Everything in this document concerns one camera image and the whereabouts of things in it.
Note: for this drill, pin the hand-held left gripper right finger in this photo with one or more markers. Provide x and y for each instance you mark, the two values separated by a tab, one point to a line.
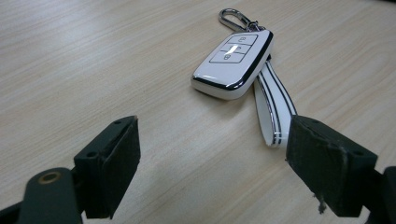
327	161

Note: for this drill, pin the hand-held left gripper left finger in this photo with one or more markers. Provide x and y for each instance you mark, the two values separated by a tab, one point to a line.
106	168

